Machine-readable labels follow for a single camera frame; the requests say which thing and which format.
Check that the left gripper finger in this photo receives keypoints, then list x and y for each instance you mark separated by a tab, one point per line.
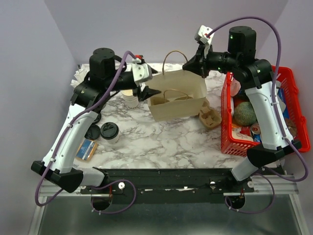
152	70
148	92

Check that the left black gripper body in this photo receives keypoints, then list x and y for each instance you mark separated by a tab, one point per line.
136	91

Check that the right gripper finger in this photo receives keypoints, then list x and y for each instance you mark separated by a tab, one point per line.
200	51
194	65

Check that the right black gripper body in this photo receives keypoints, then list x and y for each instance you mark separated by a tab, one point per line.
205	65

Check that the brown paper bag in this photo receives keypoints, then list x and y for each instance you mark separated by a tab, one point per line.
182	94

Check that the black coffee cup lid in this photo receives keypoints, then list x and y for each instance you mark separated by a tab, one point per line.
109	130

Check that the white paper cup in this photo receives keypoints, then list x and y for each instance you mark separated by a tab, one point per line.
114	139

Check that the brown cardboard cup carrier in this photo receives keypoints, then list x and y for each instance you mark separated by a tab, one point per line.
161	100

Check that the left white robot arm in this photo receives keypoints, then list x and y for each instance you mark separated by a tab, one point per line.
107	73

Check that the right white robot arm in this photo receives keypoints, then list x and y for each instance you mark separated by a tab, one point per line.
257	79

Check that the stack of white paper cups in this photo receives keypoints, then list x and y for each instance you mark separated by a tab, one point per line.
130	100

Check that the dark printed cup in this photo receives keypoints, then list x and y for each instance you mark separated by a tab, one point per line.
235	87

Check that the stack of cardboard cup carriers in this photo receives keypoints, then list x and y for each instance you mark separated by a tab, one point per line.
209	117

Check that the white wrapped straws bundle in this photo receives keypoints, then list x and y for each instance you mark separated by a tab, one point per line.
79	77

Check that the green melon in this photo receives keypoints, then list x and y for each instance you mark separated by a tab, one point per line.
244	114

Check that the blue orange packet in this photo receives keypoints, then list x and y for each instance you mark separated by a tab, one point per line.
86	150

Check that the red white snack packet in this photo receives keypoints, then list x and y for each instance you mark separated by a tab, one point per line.
242	133

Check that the blue drink can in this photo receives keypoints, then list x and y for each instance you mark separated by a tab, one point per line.
256	132

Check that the blue box in basket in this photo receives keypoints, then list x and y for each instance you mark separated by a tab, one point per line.
285	113

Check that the red plastic basket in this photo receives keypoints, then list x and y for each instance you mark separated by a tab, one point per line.
232	146

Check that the grey plastic bag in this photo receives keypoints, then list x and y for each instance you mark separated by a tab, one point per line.
280	96

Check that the brown lidded tub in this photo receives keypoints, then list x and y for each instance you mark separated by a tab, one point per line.
291	127

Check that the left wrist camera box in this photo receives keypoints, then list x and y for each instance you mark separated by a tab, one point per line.
142	72

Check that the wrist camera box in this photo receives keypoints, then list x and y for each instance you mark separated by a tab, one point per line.
142	72
203	39

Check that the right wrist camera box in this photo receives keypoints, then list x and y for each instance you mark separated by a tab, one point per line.
203	39

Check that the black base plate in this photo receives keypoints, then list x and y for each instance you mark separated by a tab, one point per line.
175	186

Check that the aluminium rail frame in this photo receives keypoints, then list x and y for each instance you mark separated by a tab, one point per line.
272	209

